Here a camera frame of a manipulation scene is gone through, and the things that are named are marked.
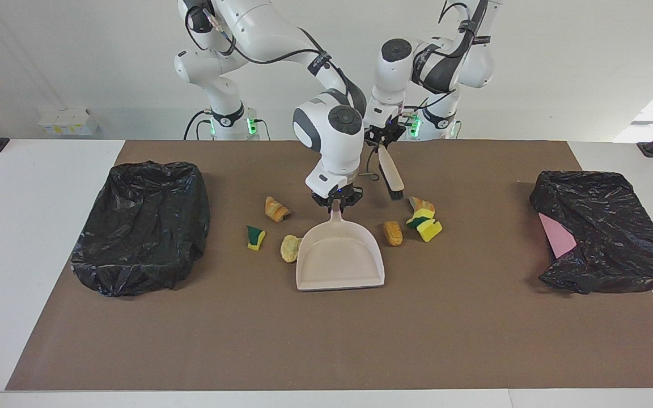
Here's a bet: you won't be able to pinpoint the striped toy croissant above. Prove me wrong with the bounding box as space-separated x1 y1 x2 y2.
265 196 291 223
409 196 435 219

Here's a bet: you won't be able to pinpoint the brown oval bread roll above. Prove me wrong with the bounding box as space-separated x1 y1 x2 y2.
383 221 404 247

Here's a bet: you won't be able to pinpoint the beige plastic dustpan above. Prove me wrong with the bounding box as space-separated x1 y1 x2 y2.
295 201 385 292

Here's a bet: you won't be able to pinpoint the pale yellow bread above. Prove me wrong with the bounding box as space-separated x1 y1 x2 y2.
280 235 303 264

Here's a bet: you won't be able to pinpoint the black bag lined bin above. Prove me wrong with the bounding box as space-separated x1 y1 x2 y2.
70 161 211 298

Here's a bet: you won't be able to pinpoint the black bag over pink bin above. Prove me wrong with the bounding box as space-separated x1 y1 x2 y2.
529 170 653 295

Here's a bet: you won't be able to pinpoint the brown table mat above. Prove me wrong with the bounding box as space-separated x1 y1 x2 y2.
5 140 653 392

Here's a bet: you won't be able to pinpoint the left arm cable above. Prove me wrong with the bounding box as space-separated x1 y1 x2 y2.
403 0 491 122

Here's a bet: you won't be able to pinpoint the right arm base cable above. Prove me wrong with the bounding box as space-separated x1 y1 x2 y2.
184 109 214 141

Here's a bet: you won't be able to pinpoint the white wall socket boxes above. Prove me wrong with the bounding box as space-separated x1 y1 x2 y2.
37 108 100 137

